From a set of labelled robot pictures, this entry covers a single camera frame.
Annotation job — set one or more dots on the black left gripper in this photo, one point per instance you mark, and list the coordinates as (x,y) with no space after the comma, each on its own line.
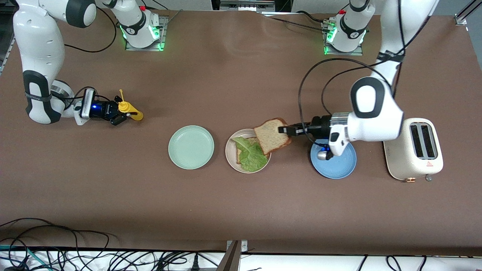
(320,126)

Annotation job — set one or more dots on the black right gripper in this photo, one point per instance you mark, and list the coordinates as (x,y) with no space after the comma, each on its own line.
(107,110)

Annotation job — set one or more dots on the yellow mustard squeeze bottle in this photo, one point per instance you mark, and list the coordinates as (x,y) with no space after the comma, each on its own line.
(125,107)

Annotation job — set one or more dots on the brown bread slice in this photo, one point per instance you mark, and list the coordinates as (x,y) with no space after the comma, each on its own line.
(255,140)
(273,135)

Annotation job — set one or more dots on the green lettuce leaf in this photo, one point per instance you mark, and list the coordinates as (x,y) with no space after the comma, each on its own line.
(250,156)

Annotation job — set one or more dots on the beige plate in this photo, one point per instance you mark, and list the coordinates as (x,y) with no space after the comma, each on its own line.
(230,152)

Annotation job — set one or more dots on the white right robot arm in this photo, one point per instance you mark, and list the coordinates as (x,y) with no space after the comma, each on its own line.
(37,56)

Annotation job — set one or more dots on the blue plate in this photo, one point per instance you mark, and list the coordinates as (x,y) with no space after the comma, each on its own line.
(339,169)

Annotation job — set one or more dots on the mint green plate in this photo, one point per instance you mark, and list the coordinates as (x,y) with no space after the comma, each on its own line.
(191,147)

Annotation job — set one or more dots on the white two-slot toaster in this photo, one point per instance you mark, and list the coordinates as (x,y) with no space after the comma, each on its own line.
(406,158)

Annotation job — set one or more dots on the black and silver control box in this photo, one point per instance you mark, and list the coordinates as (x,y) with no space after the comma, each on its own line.
(246,5)

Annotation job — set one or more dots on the dark metal profile bar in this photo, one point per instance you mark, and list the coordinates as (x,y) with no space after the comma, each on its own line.
(230,259)

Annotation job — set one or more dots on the black power plug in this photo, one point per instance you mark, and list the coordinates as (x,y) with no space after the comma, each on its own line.
(195,263)

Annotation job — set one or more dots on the grey metal base plate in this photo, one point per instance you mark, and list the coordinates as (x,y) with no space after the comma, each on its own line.
(164,30)
(357,53)

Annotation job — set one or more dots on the small metal bracket plate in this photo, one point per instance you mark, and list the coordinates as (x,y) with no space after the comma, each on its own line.
(244,246)

